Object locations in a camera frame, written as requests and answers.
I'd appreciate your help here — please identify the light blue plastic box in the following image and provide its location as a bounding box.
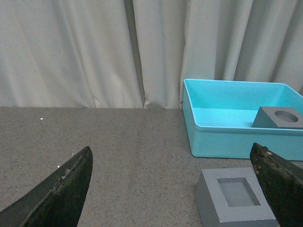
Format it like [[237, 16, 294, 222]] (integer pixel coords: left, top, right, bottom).
[[183, 79, 303, 161]]

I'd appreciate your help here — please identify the gray block round hole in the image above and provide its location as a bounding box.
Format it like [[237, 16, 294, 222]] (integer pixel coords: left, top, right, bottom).
[[252, 106, 303, 130]]

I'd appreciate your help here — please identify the gray block square hole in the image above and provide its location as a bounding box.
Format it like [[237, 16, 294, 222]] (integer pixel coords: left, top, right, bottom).
[[195, 167, 278, 227]]

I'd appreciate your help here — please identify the white curtain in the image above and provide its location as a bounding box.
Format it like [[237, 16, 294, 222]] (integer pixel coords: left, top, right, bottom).
[[0, 0, 303, 109]]

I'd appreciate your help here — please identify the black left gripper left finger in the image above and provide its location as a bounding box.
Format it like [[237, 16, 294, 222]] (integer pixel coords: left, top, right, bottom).
[[0, 146, 93, 227]]

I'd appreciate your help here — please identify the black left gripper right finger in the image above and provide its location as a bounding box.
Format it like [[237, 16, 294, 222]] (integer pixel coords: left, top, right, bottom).
[[250, 143, 303, 227]]

